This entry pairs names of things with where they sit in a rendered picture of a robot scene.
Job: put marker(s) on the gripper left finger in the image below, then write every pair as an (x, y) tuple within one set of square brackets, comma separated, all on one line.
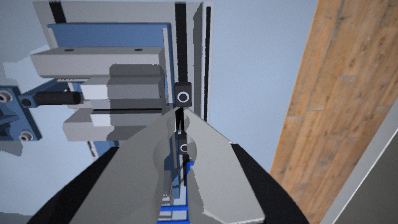
[(121, 186)]

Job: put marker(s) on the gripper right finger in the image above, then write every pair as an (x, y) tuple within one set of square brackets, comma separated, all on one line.
[(227, 186)]

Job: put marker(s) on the grey slotted metal block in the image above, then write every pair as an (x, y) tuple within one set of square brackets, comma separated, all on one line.
[(129, 101)]

